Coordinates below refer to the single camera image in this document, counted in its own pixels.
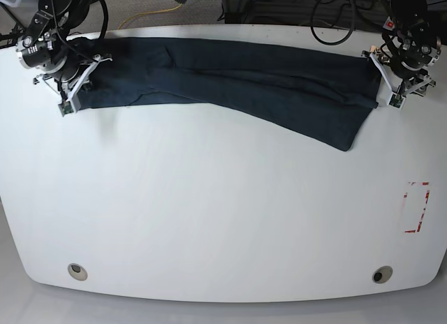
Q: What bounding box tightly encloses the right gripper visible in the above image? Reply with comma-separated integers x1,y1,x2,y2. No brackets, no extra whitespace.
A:
45,57,92,93

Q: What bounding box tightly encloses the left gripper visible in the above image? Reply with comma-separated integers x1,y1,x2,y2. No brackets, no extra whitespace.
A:
391,67,432,94

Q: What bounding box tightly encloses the dark teal T-shirt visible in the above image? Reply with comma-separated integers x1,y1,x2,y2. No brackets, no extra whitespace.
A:
78,38,380,152

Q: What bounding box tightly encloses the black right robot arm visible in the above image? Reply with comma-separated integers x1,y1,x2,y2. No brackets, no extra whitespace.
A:
16,0,108,94

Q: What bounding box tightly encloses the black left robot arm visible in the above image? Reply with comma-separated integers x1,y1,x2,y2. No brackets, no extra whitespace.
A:
382,0,441,97

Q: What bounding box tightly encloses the red tape marking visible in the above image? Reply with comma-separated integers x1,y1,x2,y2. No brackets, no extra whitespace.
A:
400,182,430,234

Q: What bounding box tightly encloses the left table grommet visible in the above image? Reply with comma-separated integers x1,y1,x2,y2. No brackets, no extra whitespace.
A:
67,263,88,281

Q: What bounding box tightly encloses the table grommet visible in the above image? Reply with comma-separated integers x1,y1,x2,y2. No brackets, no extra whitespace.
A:
67,263,88,281
372,266,393,284

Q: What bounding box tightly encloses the right table grommet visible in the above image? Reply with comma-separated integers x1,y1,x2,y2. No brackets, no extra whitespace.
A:
372,266,393,284

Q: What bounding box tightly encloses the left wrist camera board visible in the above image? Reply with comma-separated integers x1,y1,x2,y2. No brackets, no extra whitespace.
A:
388,94,406,110

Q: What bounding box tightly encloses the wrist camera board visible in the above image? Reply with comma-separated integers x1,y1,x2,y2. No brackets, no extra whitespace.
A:
388,94,406,110
58,101,75,117

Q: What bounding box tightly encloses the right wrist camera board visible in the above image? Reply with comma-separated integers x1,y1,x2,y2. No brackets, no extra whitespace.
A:
58,101,75,117

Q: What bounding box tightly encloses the yellow cable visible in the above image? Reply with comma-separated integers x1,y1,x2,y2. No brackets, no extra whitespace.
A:
117,0,184,30

